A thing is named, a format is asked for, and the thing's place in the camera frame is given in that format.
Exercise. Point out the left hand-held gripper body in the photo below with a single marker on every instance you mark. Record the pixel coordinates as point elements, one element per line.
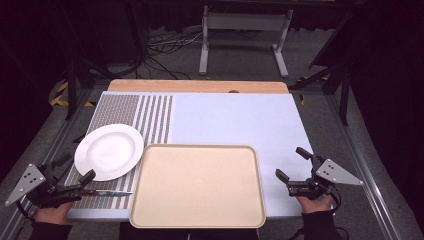
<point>50,193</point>

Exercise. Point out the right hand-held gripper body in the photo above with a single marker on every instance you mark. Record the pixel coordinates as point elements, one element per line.
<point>321,181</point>

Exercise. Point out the person's left hand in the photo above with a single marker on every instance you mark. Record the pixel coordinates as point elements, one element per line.
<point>53,214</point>

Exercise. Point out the person's right hand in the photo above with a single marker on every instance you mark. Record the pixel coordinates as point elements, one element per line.
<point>315,204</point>

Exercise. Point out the white round plate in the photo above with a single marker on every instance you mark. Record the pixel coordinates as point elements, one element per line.
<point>110,151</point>

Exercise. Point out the yellow black floor tape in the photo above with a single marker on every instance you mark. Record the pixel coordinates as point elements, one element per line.
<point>60,96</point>

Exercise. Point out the black metal stand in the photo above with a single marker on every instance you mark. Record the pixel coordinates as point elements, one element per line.
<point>71,86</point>
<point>345,96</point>

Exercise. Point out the pale blue table board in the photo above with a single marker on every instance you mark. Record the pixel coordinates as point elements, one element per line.
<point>233,120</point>

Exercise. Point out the striped woven placemat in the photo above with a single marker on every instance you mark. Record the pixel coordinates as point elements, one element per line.
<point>120,108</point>

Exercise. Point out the beige plastic tray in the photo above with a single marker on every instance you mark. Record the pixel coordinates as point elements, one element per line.
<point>198,186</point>

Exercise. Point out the white metal stand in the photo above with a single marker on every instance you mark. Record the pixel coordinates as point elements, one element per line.
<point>245,21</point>

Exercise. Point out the aluminium floor rail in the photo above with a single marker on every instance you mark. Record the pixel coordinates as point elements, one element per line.
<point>50,146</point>
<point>360,160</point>

